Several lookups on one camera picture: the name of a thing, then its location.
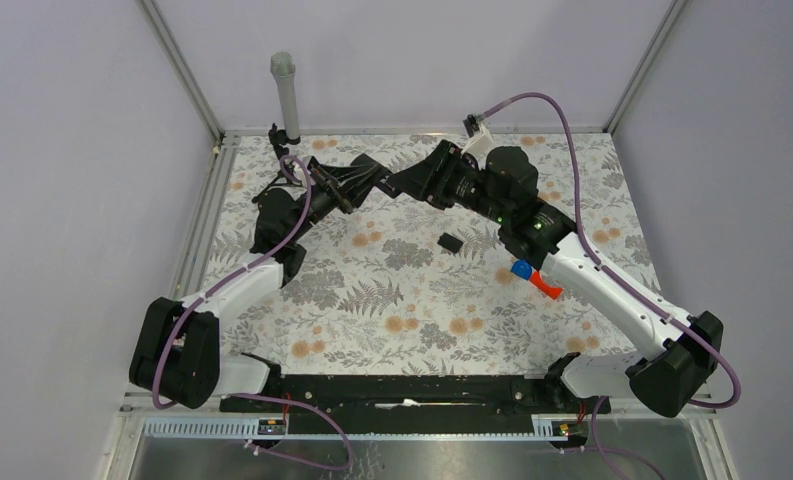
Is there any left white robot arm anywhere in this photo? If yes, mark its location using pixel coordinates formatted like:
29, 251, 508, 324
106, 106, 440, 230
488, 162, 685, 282
129, 155, 398, 411

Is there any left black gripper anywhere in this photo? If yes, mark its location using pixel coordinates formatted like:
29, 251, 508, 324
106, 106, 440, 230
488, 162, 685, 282
287, 164, 382, 242

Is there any white slotted cable duct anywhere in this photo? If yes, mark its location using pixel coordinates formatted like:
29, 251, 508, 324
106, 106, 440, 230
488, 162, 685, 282
142, 415, 569, 442

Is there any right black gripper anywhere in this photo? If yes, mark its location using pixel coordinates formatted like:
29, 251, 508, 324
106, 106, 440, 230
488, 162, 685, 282
387, 139, 510, 225

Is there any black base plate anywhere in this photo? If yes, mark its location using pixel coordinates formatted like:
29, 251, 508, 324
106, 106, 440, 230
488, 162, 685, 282
220, 374, 611, 433

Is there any floral patterned mat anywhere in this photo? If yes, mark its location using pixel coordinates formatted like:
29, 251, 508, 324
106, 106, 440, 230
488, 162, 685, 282
200, 133, 660, 375

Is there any black remote battery cover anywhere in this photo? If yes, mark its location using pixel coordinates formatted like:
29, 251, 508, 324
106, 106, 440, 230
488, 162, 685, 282
437, 233, 464, 254

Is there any blue and orange toy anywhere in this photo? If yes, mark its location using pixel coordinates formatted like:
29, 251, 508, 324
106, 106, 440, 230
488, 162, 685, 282
510, 260, 563, 300

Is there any black tripod microphone stand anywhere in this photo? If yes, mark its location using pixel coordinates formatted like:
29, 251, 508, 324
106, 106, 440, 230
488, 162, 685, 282
251, 123, 302, 204

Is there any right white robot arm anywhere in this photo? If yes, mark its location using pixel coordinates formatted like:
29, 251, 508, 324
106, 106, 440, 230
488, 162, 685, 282
387, 141, 742, 418

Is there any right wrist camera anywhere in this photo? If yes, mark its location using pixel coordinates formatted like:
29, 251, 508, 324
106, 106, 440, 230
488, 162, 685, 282
462, 114, 495, 159

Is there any silver microphone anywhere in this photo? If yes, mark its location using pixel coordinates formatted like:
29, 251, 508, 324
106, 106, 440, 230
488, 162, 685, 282
270, 51, 301, 145

